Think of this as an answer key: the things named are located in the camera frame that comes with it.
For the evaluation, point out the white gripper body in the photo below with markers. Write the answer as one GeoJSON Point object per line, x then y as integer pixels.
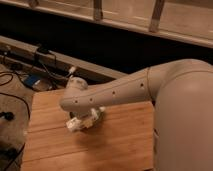
{"type": "Point", "coordinates": [75, 124]}

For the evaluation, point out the white labelled plastic bottle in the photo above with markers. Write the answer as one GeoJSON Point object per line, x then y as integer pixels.
{"type": "Point", "coordinates": [94, 116]}

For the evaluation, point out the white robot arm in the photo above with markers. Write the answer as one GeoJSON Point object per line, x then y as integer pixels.
{"type": "Point", "coordinates": [182, 91]}

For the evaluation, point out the wooden board table top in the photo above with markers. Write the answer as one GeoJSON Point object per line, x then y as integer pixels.
{"type": "Point", "coordinates": [121, 141]}

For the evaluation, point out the white plug connector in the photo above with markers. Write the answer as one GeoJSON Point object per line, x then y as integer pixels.
{"type": "Point", "coordinates": [71, 71]}

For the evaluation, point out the blue box on floor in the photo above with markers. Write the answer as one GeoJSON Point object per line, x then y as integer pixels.
{"type": "Point", "coordinates": [31, 80]}

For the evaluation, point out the black plug left edge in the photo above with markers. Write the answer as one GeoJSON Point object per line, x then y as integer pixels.
{"type": "Point", "coordinates": [7, 115]}

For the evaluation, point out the black power adapter on rail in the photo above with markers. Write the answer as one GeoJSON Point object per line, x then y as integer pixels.
{"type": "Point", "coordinates": [42, 50]}

